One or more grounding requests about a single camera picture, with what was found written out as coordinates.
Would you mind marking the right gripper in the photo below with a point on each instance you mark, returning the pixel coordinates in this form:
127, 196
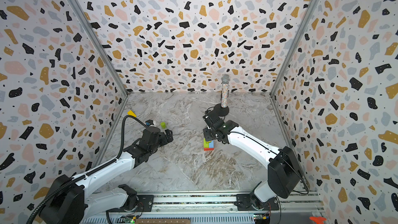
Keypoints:
210, 135

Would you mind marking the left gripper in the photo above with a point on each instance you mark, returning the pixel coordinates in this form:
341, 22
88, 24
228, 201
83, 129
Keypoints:
169, 135

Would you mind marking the lime green block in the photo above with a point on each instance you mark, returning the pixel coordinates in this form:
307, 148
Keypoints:
206, 144

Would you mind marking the yellow rectangular block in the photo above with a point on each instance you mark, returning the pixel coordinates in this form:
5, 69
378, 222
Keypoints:
131, 113

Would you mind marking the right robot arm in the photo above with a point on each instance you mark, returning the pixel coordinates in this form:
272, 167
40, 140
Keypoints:
283, 170

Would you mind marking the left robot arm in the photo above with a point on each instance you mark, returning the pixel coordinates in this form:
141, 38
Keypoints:
73, 199

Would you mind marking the black round microphone stand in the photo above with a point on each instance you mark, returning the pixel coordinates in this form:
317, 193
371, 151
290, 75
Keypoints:
221, 111

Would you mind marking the glitter microphone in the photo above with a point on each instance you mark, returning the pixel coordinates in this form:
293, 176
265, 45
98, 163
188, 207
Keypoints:
224, 90

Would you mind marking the wooden strip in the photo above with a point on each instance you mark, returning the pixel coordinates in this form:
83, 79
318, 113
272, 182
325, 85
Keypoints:
163, 221

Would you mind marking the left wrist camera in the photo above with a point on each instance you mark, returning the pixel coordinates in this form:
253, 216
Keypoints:
150, 123

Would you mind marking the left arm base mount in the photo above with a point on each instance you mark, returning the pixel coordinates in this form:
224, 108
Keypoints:
136, 204

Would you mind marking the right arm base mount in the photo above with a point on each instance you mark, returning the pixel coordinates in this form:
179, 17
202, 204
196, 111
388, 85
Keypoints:
249, 202

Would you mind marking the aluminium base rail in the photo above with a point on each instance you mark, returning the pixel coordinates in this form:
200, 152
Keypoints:
217, 207

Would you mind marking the red clamp handle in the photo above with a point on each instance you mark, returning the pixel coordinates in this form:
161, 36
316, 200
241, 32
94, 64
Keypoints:
318, 220

